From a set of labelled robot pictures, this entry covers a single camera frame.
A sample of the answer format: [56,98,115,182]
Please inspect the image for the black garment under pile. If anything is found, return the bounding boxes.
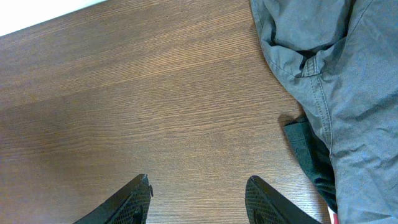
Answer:
[283,116,338,212]

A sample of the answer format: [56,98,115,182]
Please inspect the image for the grey shorts on pile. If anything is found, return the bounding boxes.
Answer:
[251,0,397,223]

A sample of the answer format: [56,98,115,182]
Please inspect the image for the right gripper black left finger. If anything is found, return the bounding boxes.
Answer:
[74,174,154,224]

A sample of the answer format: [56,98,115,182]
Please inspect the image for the red and black garment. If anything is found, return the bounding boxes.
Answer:
[328,207,339,224]

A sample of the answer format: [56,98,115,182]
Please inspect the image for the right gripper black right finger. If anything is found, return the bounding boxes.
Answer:
[245,175,320,224]

